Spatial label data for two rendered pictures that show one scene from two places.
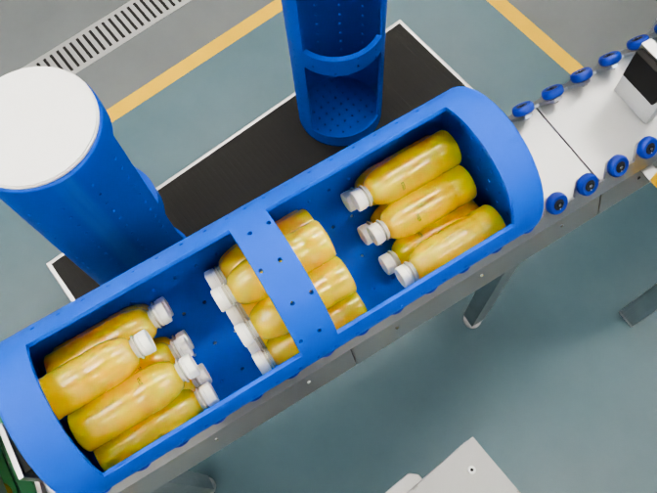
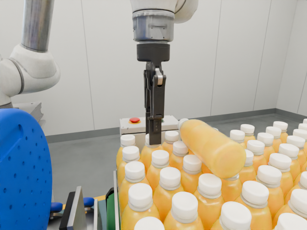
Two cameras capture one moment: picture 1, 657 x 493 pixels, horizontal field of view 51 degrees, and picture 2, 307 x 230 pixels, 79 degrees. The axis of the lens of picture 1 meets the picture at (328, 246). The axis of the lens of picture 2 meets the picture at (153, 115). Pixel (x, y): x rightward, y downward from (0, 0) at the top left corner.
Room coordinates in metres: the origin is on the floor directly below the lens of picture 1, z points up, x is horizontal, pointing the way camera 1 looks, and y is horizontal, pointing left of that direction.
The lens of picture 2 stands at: (0.40, 0.75, 1.31)
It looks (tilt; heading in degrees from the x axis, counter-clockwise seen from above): 17 degrees down; 192
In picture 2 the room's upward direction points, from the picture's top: straight up
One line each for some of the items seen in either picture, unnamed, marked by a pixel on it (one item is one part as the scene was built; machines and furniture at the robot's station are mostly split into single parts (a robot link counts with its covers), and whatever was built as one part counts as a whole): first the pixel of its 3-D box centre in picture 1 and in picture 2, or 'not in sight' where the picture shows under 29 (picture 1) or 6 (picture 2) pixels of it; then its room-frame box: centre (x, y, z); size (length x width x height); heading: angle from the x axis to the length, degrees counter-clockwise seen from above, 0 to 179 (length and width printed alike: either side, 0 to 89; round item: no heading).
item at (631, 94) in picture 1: (644, 84); not in sight; (0.72, -0.66, 1.00); 0.10 x 0.04 x 0.15; 25
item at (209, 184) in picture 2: not in sight; (209, 184); (0.10, 0.79, 1.09); 0.04 x 0.04 x 0.02
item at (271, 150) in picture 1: (281, 195); not in sight; (1.03, 0.14, 0.07); 1.50 x 0.52 x 0.15; 122
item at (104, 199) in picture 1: (107, 215); not in sight; (0.78, 0.56, 0.59); 0.28 x 0.28 x 0.88
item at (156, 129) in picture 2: not in sight; (156, 122); (0.00, 0.67, 1.16); 0.03 x 0.01 x 0.05; 25
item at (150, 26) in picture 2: not in sight; (153, 29); (-0.04, 0.66, 1.37); 0.09 x 0.09 x 0.06
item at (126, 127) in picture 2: not in sight; (149, 133); (-0.19, 0.61, 1.05); 0.20 x 0.10 x 0.10; 115
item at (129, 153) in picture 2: not in sight; (130, 153); (0.02, 0.62, 1.09); 0.04 x 0.04 x 0.02
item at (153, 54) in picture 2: not in sight; (153, 64); (-0.04, 0.66, 1.29); 0.08 x 0.07 x 0.09; 25
